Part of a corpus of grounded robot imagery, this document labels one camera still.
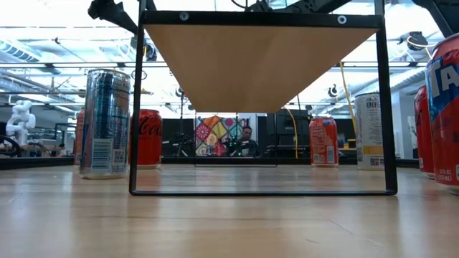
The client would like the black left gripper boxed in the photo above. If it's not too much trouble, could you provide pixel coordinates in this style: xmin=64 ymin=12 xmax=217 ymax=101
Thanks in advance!
xmin=87 ymin=0 xmax=140 ymax=35

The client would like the slim silver blue energy can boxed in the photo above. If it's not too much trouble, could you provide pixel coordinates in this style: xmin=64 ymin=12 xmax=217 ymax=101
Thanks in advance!
xmin=79 ymin=68 xmax=132 ymax=181

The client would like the red soda can blue logo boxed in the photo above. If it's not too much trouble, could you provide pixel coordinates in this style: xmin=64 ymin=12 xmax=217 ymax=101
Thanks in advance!
xmin=308 ymin=116 xmax=339 ymax=168
xmin=414 ymin=85 xmax=437 ymax=179
xmin=73 ymin=107 xmax=87 ymax=166
xmin=425 ymin=32 xmax=459 ymax=196

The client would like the slim white beverage can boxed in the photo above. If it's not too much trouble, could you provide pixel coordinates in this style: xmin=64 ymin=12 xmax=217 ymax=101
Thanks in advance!
xmin=354 ymin=92 xmax=382 ymax=171

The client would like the black hanging device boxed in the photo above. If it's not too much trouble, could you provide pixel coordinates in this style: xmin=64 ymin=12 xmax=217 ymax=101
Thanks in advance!
xmin=144 ymin=42 xmax=158 ymax=62

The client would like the red Coca-Cola can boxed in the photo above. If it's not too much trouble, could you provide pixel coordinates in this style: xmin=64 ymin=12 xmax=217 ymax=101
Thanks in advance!
xmin=141 ymin=109 xmax=163 ymax=170

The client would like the black cabinet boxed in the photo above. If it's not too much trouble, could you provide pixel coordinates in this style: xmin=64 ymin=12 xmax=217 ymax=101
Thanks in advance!
xmin=265 ymin=109 xmax=311 ymax=159

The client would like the colourful patterned panel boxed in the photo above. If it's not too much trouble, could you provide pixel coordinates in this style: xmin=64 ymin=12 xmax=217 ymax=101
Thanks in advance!
xmin=195 ymin=115 xmax=249 ymax=158

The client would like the wooden shelf black metal frame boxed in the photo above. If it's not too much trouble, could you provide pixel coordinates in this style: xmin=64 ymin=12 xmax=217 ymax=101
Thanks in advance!
xmin=128 ymin=0 xmax=399 ymax=197

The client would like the thick yellow cable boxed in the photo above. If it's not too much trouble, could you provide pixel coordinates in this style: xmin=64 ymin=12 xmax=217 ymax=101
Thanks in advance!
xmin=338 ymin=61 xmax=359 ymax=139

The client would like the thin yellow cable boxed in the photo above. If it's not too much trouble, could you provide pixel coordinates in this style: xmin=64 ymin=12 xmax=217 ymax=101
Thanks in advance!
xmin=285 ymin=107 xmax=299 ymax=160

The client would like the black cable reel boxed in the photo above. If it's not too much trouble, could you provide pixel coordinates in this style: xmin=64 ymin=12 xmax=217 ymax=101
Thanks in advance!
xmin=406 ymin=31 xmax=430 ymax=52

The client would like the black aluminium rig frame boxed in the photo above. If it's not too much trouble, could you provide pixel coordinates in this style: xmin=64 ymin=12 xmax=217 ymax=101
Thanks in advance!
xmin=0 ymin=156 xmax=420 ymax=171

